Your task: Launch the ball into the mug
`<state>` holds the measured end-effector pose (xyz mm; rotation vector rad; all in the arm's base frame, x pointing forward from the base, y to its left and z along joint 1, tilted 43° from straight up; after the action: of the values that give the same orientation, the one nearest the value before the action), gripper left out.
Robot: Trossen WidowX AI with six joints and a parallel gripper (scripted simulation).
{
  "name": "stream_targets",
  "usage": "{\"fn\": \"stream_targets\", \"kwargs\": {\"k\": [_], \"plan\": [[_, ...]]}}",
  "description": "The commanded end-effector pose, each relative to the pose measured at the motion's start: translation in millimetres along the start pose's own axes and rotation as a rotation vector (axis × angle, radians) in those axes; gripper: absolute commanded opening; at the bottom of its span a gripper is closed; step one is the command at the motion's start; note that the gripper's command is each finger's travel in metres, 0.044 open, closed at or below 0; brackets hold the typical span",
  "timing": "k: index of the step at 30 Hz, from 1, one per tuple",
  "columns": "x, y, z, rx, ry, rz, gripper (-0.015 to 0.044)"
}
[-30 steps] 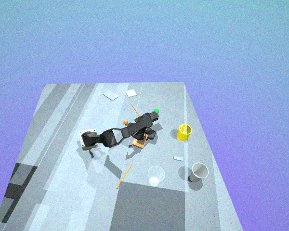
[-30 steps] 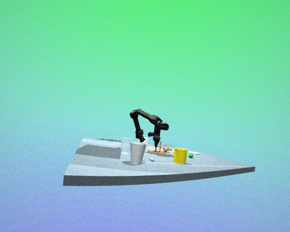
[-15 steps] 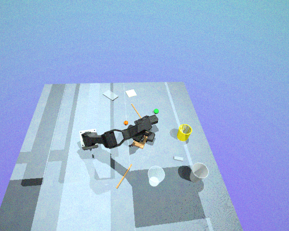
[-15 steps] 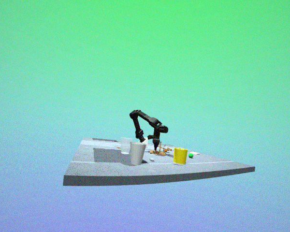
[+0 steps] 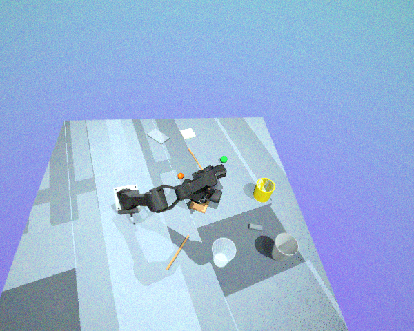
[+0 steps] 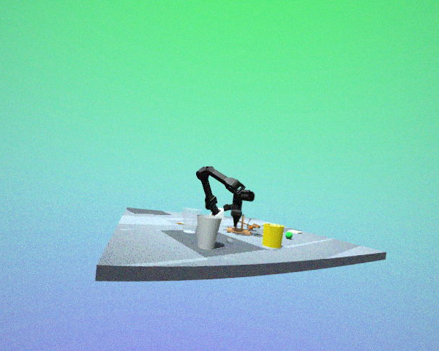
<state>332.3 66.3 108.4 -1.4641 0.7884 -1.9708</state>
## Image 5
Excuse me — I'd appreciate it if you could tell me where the pale grey tapered cup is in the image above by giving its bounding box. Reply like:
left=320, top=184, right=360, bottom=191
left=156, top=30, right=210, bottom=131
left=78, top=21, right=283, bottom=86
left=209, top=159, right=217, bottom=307
left=272, top=234, right=299, bottom=261

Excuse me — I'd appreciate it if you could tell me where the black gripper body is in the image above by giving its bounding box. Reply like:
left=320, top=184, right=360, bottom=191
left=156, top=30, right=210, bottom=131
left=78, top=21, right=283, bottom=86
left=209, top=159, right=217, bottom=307
left=182, top=179, right=222, bottom=203

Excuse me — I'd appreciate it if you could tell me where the yellow cup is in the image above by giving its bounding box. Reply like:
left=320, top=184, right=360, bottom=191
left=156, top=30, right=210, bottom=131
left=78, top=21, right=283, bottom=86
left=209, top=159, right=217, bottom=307
left=253, top=178, right=275, bottom=203

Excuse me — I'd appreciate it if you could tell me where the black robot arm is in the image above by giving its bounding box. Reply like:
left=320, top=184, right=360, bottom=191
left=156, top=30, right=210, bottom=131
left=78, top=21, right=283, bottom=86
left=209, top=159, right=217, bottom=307
left=116, top=164, right=227, bottom=214

